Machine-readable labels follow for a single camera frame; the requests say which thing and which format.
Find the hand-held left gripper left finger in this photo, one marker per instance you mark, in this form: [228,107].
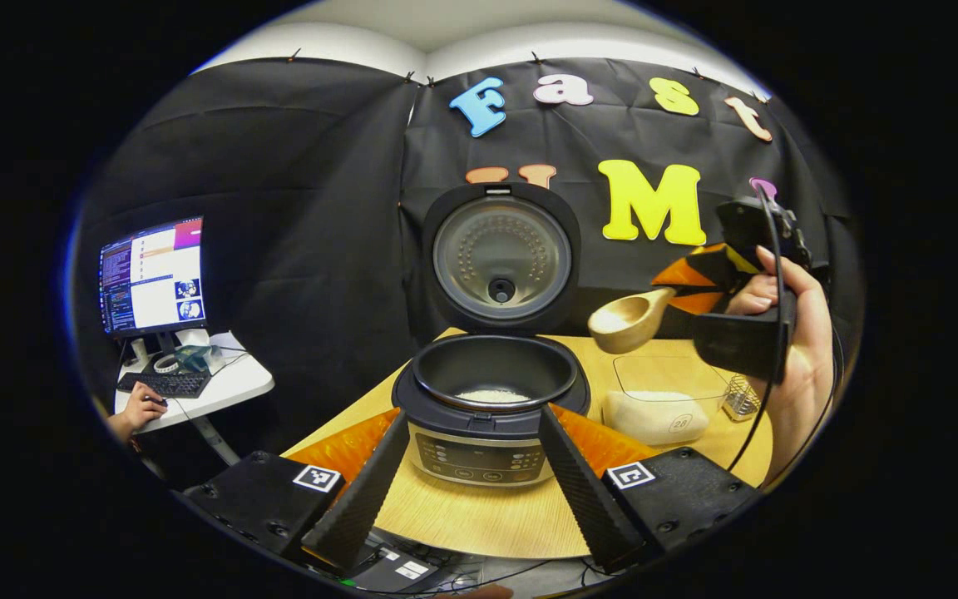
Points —
[358,499]

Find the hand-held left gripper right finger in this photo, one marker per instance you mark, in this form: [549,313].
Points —
[583,491]

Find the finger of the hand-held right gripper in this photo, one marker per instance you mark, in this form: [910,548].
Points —
[695,303]
[708,270]

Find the wooden spoon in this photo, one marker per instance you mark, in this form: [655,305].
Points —
[624,320]

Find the black silver rice cooker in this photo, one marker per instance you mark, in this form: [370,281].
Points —
[500,258]

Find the clear plastic container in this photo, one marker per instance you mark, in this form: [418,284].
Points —
[670,374]

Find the white side table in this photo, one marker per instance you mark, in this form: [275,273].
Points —
[238,387]

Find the teal object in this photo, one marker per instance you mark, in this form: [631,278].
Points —
[195,358]

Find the black keyboard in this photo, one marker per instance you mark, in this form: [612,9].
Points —
[167,384]

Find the white tape roll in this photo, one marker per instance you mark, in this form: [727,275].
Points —
[166,363]

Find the computer monitor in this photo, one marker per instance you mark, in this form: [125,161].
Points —
[155,279]

